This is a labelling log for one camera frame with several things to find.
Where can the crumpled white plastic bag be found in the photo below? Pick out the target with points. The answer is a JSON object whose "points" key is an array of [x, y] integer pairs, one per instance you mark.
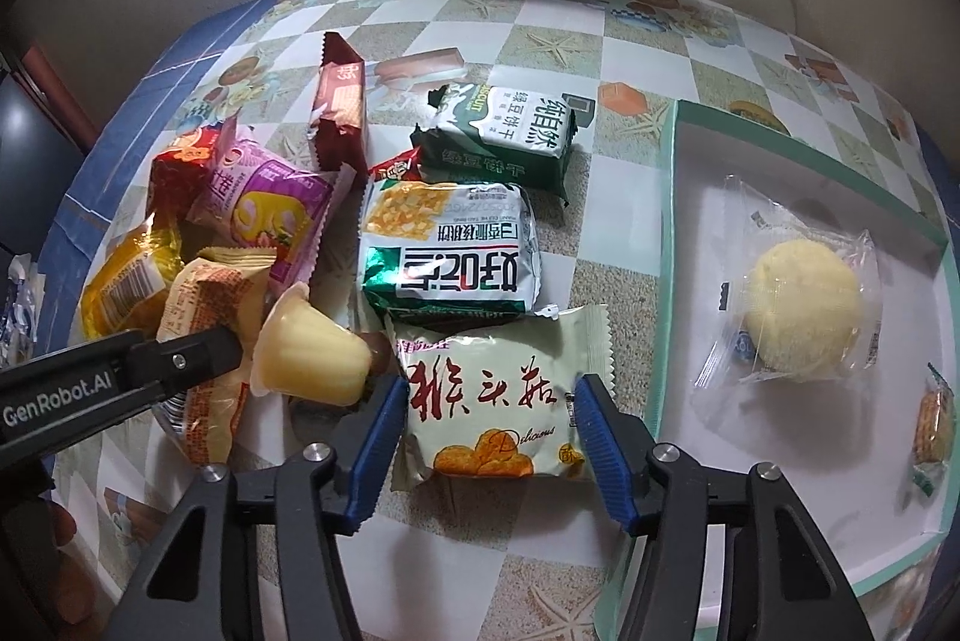
{"points": [[16, 311]]}

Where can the dark chair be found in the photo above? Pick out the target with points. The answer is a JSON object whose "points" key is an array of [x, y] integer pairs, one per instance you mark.
{"points": [[37, 131]]}

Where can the yellow foil snack packet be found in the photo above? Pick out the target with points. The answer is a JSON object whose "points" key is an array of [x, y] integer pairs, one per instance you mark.
{"points": [[127, 281]]}

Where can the small round cracker packet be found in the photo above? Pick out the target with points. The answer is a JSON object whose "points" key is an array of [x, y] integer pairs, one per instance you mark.
{"points": [[934, 431]]}

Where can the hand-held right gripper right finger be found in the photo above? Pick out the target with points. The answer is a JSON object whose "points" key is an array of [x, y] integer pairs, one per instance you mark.
{"points": [[606, 453]]}

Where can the green and white biscuit packet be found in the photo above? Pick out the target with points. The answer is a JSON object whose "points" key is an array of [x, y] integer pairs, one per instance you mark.
{"points": [[510, 146]]}

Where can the green and white cracker packet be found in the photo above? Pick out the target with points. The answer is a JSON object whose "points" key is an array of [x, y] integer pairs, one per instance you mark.
{"points": [[450, 251]]}

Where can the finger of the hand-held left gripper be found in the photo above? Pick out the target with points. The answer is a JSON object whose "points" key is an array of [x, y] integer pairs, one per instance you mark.
{"points": [[199, 358]]}

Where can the orange and cream snack packet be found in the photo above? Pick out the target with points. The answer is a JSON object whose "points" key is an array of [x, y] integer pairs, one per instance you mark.
{"points": [[210, 304]]}

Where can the cream mushroom biscuit packet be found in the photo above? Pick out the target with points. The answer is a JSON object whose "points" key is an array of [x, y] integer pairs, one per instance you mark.
{"points": [[487, 416]]}

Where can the clear-wrapped yellow pastry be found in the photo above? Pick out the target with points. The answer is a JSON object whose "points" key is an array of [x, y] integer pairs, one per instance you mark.
{"points": [[802, 311]]}

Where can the pink snack packet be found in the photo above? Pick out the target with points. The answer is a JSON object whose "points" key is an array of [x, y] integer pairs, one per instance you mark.
{"points": [[262, 199]]}

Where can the white box with teal rim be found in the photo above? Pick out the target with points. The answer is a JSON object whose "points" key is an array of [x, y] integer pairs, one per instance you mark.
{"points": [[787, 446]]}

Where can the dark red snack packet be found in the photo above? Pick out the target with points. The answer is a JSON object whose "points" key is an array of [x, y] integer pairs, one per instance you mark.
{"points": [[341, 101]]}

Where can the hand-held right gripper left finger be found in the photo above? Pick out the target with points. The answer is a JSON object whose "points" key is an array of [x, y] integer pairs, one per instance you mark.
{"points": [[375, 442]]}

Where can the shiny red-orange snack packet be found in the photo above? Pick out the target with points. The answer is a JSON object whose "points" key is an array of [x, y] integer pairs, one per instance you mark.
{"points": [[180, 169]]}

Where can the yellow jelly cup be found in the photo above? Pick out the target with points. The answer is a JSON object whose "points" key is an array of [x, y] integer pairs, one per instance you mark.
{"points": [[315, 356]]}

